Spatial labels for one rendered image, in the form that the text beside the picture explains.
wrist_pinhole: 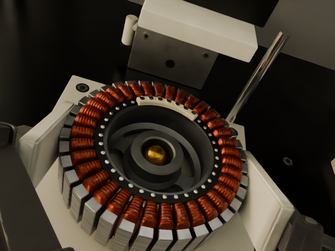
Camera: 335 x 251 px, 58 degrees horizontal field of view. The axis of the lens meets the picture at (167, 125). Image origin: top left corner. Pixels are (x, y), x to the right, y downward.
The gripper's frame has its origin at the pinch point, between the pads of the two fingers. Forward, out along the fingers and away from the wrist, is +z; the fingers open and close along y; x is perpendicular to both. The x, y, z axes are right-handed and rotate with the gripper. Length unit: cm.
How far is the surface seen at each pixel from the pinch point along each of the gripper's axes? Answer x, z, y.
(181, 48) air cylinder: 6.4, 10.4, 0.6
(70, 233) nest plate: -4.2, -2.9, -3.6
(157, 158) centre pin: 0.2, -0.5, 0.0
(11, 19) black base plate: 4.2, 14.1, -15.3
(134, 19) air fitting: 7.5, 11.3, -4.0
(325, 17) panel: 14.6, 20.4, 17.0
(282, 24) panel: 12.6, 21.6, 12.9
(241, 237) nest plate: -3.2, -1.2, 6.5
